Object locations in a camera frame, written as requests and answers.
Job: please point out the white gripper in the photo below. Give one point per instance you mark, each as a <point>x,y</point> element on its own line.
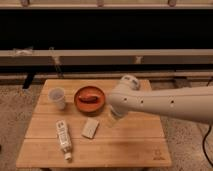
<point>114,117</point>

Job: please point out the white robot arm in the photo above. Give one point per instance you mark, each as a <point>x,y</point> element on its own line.
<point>192,104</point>

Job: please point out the wooden table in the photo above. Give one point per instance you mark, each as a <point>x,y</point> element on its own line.
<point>137,140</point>

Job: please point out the white rectangular sponge block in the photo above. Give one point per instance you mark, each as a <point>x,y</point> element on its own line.
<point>90,128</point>

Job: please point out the orange round bowl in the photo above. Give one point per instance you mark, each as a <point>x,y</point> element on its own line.
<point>92,107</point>

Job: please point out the brown sausage in bowl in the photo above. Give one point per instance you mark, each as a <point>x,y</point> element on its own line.
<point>88,98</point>

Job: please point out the white plastic bottle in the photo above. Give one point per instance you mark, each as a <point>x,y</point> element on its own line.
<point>64,139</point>

